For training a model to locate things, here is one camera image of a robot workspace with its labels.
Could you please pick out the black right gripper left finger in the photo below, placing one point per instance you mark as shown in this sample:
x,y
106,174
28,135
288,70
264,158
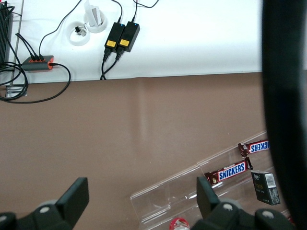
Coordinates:
x,y
73,198

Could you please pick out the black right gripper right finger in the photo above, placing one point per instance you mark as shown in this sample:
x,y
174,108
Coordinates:
x,y
206,196

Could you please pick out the clear acrylic display stand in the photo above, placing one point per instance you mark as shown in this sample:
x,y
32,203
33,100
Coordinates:
x,y
172,194

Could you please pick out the Snickers bar full logo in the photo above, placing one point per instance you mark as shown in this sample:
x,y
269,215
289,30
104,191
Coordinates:
x,y
230,171

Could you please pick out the red white bottle cap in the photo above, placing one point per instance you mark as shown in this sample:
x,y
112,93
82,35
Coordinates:
x,y
178,224

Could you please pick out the small black barcode box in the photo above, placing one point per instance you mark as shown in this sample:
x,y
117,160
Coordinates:
x,y
265,189

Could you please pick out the brown table mat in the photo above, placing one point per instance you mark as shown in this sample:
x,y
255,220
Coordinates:
x,y
96,134

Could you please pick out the Snickers bar partly covered logo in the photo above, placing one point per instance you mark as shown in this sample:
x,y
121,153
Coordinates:
x,y
257,146

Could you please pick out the small red packet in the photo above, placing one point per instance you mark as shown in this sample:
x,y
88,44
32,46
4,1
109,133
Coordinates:
x,y
290,218

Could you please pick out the grey orange USB hub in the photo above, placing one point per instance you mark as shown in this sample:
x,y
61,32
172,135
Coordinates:
x,y
36,65

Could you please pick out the small black silver clip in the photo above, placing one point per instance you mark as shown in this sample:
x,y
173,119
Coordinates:
x,y
80,31

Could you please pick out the black power adapter yellow label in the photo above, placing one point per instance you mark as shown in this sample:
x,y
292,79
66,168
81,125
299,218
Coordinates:
x,y
114,33
130,34

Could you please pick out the black ribbed device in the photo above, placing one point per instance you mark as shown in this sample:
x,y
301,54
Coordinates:
x,y
4,33

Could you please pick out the white folded paper piece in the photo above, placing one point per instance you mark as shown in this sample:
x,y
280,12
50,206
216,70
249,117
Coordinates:
x,y
92,15

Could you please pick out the silver metal bracket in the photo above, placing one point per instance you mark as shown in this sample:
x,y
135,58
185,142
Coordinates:
x,y
14,90

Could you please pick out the aluminium profile rail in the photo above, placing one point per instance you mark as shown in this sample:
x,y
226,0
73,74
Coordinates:
x,y
18,36

